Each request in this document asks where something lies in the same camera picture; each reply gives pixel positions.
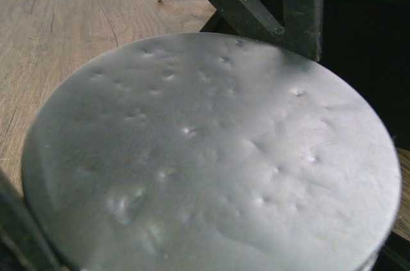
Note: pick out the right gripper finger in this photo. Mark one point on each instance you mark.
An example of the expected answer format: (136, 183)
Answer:
(23, 246)

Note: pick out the black lollipop bin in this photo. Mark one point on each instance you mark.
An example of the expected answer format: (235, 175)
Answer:
(366, 42)

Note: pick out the clear round cup lid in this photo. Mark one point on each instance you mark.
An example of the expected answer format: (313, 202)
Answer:
(203, 151)

